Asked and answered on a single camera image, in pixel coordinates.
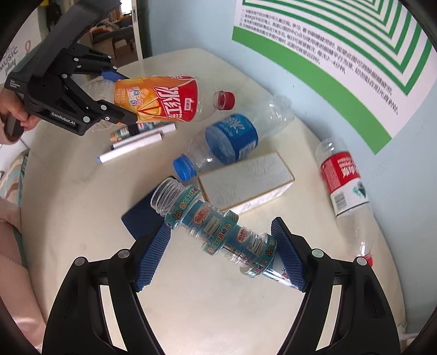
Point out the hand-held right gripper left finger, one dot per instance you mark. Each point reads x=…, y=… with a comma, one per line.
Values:
x=153, y=256

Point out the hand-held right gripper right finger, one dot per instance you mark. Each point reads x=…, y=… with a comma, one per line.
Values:
x=286, y=249

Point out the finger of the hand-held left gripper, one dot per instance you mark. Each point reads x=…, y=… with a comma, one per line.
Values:
x=111, y=75
x=112, y=114

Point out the white marker with blue cap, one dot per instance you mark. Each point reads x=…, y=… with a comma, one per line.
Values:
x=119, y=155

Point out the orange label plastic bottle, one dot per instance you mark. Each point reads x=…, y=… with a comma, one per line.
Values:
x=160, y=99

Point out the small teal label plastic bottle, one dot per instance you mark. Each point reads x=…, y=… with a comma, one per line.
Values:
x=211, y=222

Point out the red label plastic bottle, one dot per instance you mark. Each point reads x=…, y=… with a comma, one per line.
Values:
x=341, y=174

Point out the person's left hand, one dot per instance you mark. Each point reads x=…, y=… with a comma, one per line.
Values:
x=17, y=105

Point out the white marker with black tip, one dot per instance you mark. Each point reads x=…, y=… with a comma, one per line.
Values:
x=136, y=142

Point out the white wardrobe with music print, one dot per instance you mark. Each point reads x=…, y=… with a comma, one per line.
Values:
x=15, y=51

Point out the sofa with cushions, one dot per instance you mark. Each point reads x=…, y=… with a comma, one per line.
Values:
x=116, y=34

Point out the white door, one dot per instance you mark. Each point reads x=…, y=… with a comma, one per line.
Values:
x=137, y=27

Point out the white foam block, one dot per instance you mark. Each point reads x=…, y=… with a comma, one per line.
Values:
x=245, y=177

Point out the plaid bed blanket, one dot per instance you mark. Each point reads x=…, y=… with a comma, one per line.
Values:
x=15, y=177

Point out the blue label plastic bottle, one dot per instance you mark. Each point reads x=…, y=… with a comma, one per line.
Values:
x=232, y=136

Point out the green striped wall poster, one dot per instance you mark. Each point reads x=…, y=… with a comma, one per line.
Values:
x=307, y=51

